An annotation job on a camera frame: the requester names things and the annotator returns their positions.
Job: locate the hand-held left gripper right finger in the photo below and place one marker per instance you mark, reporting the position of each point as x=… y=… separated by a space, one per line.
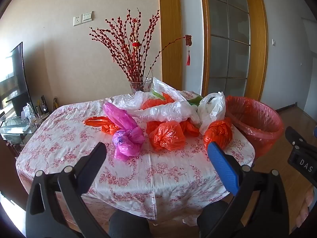
x=223 y=166

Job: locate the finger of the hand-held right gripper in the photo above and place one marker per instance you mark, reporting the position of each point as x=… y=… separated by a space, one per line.
x=297 y=138

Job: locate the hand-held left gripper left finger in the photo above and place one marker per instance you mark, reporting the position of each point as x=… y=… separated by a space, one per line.
x=94 y=163

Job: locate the pink plastic bag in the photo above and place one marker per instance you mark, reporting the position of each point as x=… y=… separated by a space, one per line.
x=128 y=141

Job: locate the red bin liner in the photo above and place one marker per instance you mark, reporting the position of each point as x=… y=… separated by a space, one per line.
x=260 y=119

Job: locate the white opaque plastic bag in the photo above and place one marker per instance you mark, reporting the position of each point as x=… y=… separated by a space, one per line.
x=210 y=114

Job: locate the dark green plastic bag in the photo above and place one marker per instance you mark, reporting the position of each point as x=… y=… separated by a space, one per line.
x=195 y=101

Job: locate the large clear plastic bag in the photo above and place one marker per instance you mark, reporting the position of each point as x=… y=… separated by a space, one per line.
x=163 y=111

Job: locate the small clear plastic bag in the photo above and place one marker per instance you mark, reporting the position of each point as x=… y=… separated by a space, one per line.
x=168 y=89

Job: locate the person's right hand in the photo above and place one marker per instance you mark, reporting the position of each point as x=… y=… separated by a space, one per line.
x=307 y=203

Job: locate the knee in dark jeans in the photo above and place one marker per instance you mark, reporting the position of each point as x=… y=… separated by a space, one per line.
x=210 y=218

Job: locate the red floral tablecloth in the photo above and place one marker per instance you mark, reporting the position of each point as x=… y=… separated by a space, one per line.
x=148 y=168

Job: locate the person's left leg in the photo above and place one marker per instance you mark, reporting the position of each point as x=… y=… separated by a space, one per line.
x=128 y=225

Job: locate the yellow black item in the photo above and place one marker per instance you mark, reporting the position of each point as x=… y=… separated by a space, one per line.
x=55 y=103

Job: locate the crumpled clear plastic wrap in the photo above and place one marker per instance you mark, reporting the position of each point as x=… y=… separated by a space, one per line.
x=28 y=114

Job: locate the glass television stand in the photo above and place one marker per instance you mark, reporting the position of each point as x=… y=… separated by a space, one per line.
x=14 y=129

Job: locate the glass vase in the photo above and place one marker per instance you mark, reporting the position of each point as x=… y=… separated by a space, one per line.
x=142 y=86

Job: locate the red berry branches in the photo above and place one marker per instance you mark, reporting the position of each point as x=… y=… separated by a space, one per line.
x=133 y=72

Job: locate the black television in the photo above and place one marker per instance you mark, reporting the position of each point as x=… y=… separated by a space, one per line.
x=12 y=79

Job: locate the frosted glass door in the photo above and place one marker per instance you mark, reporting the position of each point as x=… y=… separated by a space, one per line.
x=227 y=42

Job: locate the red lantern ornament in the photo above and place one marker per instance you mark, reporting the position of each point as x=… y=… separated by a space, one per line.
x=136 y=44

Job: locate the red tassel hanging ornament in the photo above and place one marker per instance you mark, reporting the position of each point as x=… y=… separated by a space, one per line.
x=188 y=41

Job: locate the wooden corner trim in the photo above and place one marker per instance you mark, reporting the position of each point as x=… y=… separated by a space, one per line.
x=171 y=29

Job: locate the wooden door frame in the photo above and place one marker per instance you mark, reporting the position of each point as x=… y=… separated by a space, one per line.
x=257 y=42

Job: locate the white wall socket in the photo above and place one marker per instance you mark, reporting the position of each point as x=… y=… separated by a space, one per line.
x=77 y=20

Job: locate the white light switch panel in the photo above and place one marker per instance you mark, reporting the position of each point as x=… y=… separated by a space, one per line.
x=87 y=16

